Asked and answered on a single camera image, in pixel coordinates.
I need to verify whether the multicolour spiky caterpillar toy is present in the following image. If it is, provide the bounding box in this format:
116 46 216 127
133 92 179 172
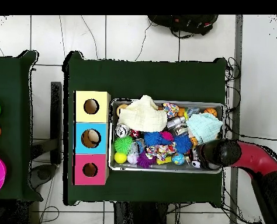
143 131 175 146

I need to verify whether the colourful knotted cloth toy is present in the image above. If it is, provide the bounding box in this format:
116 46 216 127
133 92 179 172
145 142 176 161

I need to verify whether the shallow mesh bin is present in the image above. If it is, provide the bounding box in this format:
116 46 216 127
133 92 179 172
108 99 225 174

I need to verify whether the wooden box with three holes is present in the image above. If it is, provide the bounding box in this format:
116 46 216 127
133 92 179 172
72 90 112 186

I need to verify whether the cream yellow cloth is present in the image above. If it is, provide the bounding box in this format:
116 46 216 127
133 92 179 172
118 94 168 132

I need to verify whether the crushed silver can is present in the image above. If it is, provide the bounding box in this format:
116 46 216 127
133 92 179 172
115 123 130 138

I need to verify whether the green spiky ball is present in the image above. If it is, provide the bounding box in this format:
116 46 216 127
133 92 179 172
114 135 134 155

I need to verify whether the yellow ball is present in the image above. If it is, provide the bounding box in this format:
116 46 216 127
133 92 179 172
114 152 128 164

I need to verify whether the blue globe print ball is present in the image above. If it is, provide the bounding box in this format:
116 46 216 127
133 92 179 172
171 152 185 166

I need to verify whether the mint green cloth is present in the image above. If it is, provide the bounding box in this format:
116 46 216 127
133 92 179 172
186 112 223 144

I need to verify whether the dark green tablecloth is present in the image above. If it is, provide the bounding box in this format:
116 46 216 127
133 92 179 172
63 50 228 207
0 50 44 202

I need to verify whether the small orange basketball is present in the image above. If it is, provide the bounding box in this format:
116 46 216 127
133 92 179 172
203 107 217 117

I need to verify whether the black stand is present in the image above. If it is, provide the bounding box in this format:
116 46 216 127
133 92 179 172
29 81 63 190

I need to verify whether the black backpack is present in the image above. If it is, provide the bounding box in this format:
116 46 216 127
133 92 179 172
147 15 219 39

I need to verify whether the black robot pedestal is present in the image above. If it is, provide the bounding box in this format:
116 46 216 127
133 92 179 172
113 201 169 224

